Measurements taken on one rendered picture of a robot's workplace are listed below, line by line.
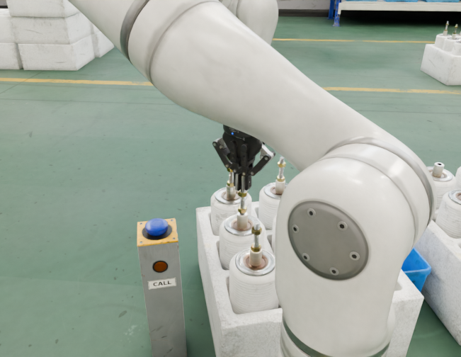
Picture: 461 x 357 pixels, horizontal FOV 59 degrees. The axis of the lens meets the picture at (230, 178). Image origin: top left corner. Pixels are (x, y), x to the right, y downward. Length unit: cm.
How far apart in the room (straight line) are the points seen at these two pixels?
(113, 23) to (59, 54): 286
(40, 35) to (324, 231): 309
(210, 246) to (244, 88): 63
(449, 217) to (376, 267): 80
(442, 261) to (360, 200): 81
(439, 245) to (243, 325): 51
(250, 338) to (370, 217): 56
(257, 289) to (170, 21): 52
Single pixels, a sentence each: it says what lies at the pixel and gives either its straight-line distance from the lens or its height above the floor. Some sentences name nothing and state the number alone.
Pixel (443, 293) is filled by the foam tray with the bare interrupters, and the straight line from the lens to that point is 108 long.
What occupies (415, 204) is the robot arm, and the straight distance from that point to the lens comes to 29.
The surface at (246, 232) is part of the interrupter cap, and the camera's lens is 84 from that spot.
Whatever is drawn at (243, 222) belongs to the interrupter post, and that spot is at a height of 27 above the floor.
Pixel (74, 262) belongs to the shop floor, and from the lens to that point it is 123.
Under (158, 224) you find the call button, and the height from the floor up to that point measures 33.
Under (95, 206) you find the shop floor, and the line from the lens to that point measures 145.
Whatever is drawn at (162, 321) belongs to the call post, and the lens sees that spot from 85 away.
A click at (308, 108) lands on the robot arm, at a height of 64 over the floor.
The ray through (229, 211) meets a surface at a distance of 92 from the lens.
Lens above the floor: 75
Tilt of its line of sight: 29 degrees down
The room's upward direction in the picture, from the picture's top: straight up
